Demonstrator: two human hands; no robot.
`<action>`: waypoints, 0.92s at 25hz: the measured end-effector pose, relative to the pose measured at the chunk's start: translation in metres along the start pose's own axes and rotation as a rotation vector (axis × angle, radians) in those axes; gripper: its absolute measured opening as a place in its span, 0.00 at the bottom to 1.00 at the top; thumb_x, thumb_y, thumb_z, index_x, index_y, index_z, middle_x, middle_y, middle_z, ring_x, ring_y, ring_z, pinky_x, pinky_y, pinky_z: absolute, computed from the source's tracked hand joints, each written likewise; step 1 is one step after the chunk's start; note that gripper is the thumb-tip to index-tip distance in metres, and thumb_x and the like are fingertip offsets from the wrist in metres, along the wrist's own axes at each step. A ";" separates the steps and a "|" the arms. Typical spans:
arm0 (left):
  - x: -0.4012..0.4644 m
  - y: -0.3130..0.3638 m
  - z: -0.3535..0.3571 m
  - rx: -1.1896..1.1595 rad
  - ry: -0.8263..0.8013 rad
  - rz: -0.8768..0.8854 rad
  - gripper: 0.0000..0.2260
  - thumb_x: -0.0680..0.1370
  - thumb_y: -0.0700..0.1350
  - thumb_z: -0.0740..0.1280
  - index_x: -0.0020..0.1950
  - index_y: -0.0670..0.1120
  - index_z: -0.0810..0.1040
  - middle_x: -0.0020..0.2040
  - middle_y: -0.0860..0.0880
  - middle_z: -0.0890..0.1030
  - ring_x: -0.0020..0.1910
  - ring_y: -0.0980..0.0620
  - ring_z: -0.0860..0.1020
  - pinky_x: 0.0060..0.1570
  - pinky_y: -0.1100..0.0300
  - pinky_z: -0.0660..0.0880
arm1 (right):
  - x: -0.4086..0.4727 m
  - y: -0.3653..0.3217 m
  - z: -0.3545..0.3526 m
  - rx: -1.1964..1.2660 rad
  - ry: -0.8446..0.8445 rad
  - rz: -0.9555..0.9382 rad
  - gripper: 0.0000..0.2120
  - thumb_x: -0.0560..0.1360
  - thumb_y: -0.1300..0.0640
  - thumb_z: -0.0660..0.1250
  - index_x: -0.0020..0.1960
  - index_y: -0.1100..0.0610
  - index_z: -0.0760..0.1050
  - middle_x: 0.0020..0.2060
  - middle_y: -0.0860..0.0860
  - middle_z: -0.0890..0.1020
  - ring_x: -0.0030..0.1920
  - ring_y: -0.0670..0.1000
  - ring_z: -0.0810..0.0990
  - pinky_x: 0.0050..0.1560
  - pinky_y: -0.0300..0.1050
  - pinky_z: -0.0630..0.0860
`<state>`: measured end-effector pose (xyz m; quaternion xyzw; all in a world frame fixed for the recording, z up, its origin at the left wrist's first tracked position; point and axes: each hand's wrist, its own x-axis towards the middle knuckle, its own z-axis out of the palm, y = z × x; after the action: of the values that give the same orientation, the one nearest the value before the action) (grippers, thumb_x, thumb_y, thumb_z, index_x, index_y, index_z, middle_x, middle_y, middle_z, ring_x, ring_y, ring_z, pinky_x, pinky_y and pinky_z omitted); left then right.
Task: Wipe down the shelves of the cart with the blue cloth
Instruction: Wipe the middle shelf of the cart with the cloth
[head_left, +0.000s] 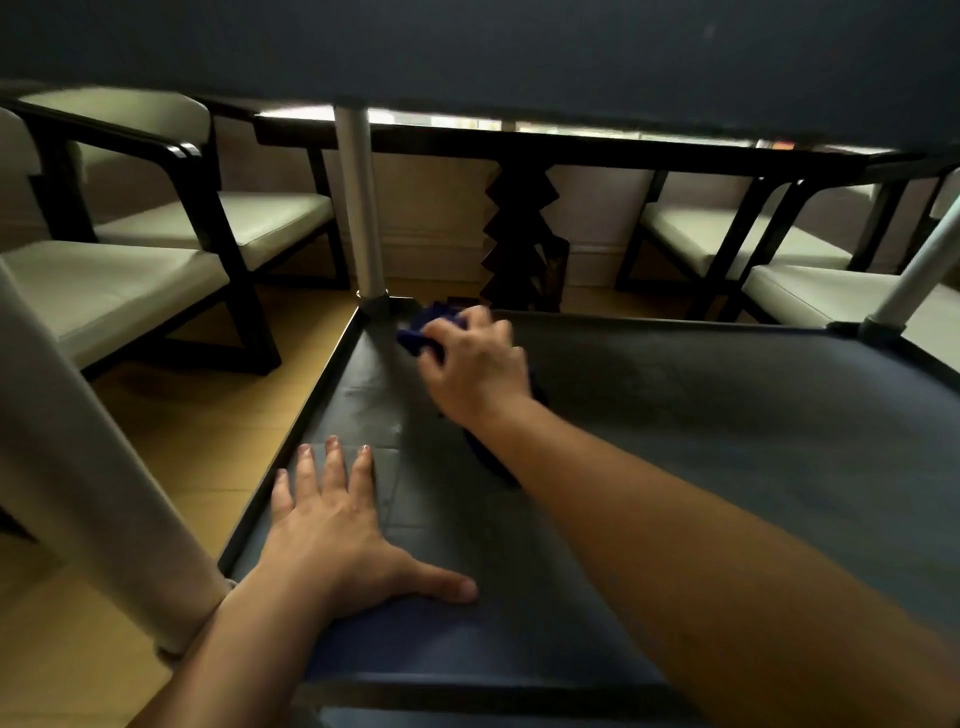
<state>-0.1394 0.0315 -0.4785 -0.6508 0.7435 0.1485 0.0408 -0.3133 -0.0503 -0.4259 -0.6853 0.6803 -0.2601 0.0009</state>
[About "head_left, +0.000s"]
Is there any person's right hand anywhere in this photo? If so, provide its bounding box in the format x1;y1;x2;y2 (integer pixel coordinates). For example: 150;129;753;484
416;305;534;433

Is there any person's left hand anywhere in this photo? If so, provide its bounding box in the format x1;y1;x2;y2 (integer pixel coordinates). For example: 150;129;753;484
254;439;480;624

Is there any dark blue cloth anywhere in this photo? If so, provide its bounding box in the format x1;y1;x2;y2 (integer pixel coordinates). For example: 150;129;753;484
395;299;550;489

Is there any grey layered cart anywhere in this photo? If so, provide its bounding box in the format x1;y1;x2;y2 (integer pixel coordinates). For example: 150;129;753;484
0;0;960;728

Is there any person's right forearm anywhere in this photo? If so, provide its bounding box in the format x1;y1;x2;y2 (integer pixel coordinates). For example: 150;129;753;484
464;397;960;728

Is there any brown glossy wooden table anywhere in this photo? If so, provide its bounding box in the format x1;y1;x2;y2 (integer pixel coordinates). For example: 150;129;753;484
253;112;939;313

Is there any white cushioned black armchair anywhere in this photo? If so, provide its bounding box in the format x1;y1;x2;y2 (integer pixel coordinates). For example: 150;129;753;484
0;97;283;376
614;168;901;318
18;86;354;292
738;168;960;376

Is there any brown framed window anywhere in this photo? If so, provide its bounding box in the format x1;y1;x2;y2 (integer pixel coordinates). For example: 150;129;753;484
258;104;894;155

